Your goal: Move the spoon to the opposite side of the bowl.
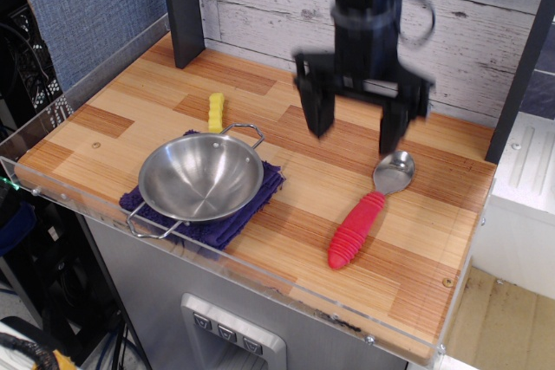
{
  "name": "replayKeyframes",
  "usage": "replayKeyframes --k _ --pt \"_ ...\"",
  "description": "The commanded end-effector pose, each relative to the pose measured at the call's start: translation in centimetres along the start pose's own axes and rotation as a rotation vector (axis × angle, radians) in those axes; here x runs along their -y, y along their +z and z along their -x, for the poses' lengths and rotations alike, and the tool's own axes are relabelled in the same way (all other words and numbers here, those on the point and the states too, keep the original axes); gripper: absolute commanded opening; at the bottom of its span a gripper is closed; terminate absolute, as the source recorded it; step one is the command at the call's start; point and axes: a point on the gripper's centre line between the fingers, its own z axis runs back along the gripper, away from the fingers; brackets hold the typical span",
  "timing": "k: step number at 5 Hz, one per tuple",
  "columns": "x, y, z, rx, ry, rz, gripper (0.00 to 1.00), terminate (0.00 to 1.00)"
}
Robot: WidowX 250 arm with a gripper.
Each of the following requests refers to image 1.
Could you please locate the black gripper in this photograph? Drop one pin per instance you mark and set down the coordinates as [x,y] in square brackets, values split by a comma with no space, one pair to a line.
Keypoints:
[359,56]

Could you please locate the red handled metal spoon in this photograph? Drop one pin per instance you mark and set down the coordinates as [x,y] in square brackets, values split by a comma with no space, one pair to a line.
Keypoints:
[393,173]

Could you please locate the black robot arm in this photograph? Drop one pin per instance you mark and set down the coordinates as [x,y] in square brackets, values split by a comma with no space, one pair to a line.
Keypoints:
[367,14]

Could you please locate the yellow ridged plastic piece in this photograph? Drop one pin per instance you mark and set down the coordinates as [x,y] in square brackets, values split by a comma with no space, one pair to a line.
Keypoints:
[215,113]

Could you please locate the purple folded cloth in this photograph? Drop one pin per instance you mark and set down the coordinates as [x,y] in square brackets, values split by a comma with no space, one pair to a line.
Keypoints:
[217,234]

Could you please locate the white metal side cabinet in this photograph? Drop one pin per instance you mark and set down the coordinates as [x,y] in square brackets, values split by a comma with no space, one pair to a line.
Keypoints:
[515,237]

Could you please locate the silver button control panel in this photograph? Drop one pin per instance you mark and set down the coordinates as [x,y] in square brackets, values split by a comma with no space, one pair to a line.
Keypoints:
[232,335]

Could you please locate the black plastic crate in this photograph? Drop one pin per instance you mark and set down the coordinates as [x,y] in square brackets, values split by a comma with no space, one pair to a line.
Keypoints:
[28,79]

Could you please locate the clear acrylic table guard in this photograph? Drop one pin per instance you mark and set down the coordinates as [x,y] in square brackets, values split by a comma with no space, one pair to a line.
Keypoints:
[390,306]

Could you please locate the yellow tape piece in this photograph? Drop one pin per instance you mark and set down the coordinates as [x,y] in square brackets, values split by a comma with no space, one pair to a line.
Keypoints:
[62,362]

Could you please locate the stainless steel two-handled bowl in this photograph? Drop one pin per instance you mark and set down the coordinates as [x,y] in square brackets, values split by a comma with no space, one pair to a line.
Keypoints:
[201,177]

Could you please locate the dark right frame post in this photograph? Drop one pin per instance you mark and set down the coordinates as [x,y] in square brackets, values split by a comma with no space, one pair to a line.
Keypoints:
[531,52]

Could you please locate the dark frame post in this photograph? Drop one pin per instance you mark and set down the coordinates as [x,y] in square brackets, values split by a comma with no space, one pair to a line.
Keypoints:
[531,52]
[186,29]

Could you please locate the dark left frame post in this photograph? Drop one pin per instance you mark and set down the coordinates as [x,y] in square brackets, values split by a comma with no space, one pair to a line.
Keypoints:
[186,29]

